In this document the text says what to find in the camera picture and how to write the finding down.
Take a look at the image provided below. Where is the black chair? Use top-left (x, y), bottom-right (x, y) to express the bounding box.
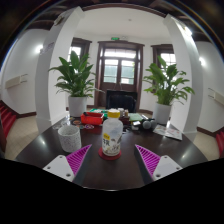
top-left (105, 89), bottom-right (139, 114)

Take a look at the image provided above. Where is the white speckled cup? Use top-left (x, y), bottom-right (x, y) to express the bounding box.
top-left (57, 124), bottom-right (83, 154)

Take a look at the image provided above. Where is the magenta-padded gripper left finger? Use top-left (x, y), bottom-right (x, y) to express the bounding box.
top-left (42, 143), bottom-right (94, 187)

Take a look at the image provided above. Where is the yellow-capped clear drink bottle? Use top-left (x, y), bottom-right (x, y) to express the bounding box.
top-left (100, 108), bottom-right (125, 158)

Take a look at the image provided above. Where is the black round device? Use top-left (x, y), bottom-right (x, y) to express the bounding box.
top-left (141, 118), bottom-right (158, 131)

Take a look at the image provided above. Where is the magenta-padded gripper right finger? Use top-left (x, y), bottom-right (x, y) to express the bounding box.
top-left (133, 143), bottom-right (184, 186)

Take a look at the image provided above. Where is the bushy potted plant white pot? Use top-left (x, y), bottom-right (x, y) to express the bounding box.
top-left (47, 50), bottom-right (105, 118)

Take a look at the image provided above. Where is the open magazine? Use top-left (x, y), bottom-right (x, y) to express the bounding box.
top-left (152, 123), bottom-right (184, 142)

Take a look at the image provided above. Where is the white wall radiator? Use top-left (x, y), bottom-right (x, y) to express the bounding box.
top-left (207, 87), bottom-right (224, 106)
top-left (4, 73), bottom-right (29, 90)

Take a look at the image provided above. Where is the red plastic box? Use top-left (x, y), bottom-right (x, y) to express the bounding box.
top-left (80, 111), bottom-right (105, 127)

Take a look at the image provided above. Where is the dark wooden double door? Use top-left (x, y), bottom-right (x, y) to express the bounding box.
top-left (94, 40), bottom-right (145, 110)

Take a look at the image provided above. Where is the slender potted plant white pot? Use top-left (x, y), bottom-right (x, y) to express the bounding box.
top-left (142, 54), bottom-right (196, 126)

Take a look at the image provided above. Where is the green flat packet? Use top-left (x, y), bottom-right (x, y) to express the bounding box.
top-left (127, 112), bottom-right (145, 123)

